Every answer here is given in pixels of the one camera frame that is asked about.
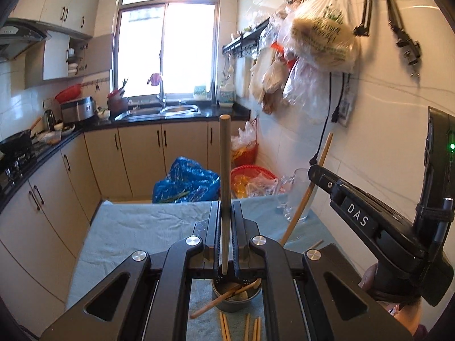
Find black wall shelf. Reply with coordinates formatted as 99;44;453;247
222;19;271;59

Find white detergent bottle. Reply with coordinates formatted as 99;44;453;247
218;82;235;108

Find range hood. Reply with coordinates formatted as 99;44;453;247
0;21;52;63

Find blue plastic bag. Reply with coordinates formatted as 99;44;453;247
153;156;221;204

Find white hanging card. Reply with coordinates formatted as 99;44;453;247
336;74;357;127

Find small red basket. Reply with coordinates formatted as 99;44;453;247
231;142;259;167

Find light blue towel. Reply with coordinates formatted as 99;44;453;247
66;197;338;341

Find large printed plastic bag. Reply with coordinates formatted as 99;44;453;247
288;0;359;74

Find steel kettle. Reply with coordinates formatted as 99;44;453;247
43;109;59;131

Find clear plastic bags in basket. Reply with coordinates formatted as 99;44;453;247
245;176;285;197

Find black folding stand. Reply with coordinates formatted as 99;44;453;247
377;0;423;79
353;0;378;37

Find gas stove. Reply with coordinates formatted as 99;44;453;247
0;149;36;190

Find hanging clear plastic bags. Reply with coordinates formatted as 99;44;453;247
249;5;336;124

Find black power cable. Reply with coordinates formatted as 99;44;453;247
309;71;338;168

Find silver rice cooker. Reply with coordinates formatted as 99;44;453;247
60;96;97;123

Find bundle of wooden chopsticks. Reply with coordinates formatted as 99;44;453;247
189;279;264;341

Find beige wall cabinets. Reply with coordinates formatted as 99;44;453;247
7;0;115;89

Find white plastic bags on basket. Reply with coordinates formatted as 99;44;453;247
231;121;257;150

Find black countertop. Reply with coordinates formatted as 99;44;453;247
0;101;251;214

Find grey metal cup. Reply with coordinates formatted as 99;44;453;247
212;277;263;313

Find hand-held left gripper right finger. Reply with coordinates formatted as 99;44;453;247
231;201;415;341

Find red colander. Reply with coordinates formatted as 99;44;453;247
54;83;83;103

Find person's right hand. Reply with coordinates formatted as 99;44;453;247
358;263;425;336

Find large red basket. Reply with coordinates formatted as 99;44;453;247
230;165;280;199

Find beige base cabinets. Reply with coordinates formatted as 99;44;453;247
0;121;249;313

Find brown utensil pot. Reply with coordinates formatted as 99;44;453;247
107;94;128;117

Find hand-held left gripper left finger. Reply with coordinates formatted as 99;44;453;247
39;201;223;341

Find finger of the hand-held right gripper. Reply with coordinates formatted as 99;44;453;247
307;164;356;205

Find clear glass mug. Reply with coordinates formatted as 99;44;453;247
275;168;316;223

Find steel sink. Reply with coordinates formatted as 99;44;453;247
115;104;202;120

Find window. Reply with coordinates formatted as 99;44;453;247
114;0;223;101

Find black wok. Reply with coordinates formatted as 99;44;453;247
0;117;42;154

